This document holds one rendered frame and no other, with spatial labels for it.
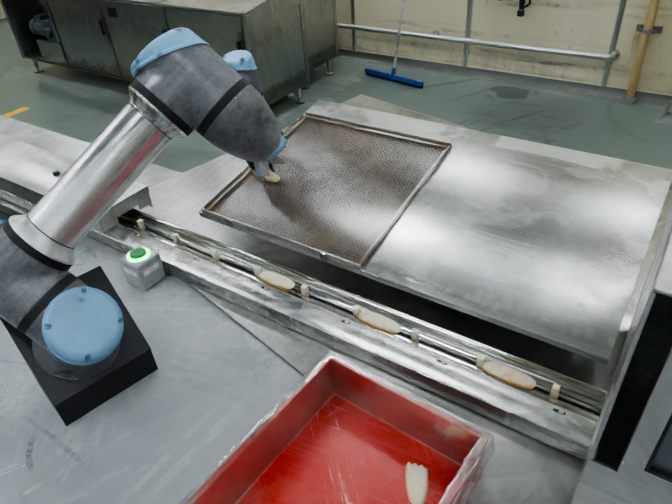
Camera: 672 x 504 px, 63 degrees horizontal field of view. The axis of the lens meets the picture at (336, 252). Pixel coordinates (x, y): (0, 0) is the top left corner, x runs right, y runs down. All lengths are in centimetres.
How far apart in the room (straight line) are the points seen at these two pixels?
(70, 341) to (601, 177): 121
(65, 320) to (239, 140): 38
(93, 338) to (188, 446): 28
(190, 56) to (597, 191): 98
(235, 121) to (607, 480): 73
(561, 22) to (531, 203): 337
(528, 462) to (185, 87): 82
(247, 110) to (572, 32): 396
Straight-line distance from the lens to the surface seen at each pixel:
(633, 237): 136
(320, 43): 485
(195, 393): 115
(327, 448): 103
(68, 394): 116
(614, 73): 471
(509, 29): 482
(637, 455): 80
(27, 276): 96
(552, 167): 152
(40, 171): 192
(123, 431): 115
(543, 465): 105
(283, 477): 100
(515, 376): 110
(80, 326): 94
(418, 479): 98
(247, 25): 390
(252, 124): 90
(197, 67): 91
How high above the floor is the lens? 168
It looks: 37 degrees down
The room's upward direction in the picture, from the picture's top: 4 degrees counter-clockwise
